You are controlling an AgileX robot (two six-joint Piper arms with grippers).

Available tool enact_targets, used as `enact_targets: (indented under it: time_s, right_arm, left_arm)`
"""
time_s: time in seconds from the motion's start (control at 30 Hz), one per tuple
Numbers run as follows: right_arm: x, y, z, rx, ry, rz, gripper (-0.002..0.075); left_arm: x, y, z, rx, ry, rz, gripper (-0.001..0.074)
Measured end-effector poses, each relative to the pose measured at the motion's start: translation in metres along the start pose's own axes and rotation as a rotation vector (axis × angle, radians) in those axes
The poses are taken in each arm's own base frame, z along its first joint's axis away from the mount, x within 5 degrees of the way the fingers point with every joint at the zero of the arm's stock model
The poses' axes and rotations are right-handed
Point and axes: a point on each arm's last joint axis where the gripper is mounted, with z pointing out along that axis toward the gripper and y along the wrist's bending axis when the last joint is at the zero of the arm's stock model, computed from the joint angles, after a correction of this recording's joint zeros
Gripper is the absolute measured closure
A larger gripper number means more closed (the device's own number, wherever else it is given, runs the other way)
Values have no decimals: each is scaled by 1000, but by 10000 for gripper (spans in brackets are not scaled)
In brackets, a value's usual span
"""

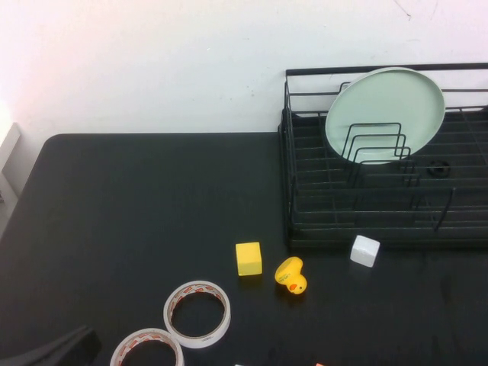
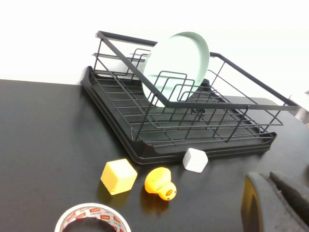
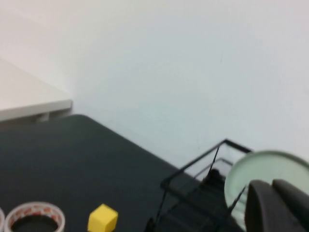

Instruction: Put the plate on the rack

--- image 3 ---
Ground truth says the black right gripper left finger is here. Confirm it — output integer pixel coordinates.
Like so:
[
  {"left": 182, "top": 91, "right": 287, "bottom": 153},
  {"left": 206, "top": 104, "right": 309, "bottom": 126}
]
[{"left": 245, "top": 179, "right": 302, "bottom": 232}]

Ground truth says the yellow foam cube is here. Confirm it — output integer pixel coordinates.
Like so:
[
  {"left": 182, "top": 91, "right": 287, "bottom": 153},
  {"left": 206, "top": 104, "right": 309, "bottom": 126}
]
[{"left": 88, "top": 203, "right": 119, "bottom": 232}]

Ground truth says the light green round plate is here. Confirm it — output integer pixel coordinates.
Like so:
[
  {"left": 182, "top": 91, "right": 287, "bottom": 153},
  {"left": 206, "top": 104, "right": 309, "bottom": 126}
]
[{"left": 224, "top": 150, "right": 309, "bottom": 225}]

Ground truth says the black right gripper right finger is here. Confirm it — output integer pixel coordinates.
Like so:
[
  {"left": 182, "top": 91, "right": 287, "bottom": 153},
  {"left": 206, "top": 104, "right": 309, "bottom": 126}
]
[{"left": 272, "top": 178, "right": 309, "bottom": 232}]

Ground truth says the white desk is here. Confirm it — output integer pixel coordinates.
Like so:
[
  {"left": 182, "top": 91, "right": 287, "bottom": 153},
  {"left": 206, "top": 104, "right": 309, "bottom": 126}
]
[{"left": 0, "top": 58, "right": 73, "bottom": 123}]

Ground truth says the clear tape roll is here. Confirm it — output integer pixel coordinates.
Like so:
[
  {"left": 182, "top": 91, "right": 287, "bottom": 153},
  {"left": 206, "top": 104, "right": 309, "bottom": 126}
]
[{"left": 4, "top": 202, "right": 66, "bottom": 232}]

